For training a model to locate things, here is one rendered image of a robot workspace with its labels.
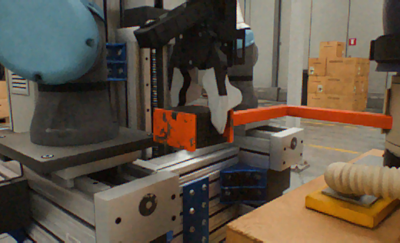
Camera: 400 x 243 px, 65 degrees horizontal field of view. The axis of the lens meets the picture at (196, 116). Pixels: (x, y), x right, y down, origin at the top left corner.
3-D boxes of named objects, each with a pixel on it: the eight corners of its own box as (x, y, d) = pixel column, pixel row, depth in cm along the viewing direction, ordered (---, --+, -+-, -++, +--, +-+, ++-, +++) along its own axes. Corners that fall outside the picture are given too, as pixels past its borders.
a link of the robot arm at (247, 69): (208, 75, 89) (208, 26, 87) (218, 74, 102) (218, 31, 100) (251, 76, 86) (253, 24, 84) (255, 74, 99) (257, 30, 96)
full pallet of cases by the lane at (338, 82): (351, 121, 682) (358, 37, 655) (305, 115, 749) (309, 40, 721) (366, 114, 772) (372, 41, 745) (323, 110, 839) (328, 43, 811)
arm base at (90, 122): (16, 136, 57) (11, 81, 56) (91, 124, 68) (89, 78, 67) (55, 151, 47) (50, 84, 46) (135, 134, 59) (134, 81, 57)
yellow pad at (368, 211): (373, 231, 42) (376, 195, 42) (303, 207, 50) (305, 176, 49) (430, 174, 65) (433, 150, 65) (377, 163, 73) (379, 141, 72)
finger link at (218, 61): (235, 91, 42) (219, 30, 43) (228, 92, 41) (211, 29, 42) (211, 101, 46) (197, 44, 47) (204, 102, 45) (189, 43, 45)
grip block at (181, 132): (191, 152, 41) (191, 114, 41) (153, 141, 48) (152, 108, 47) (233, 142, 47) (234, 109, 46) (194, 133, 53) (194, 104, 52)
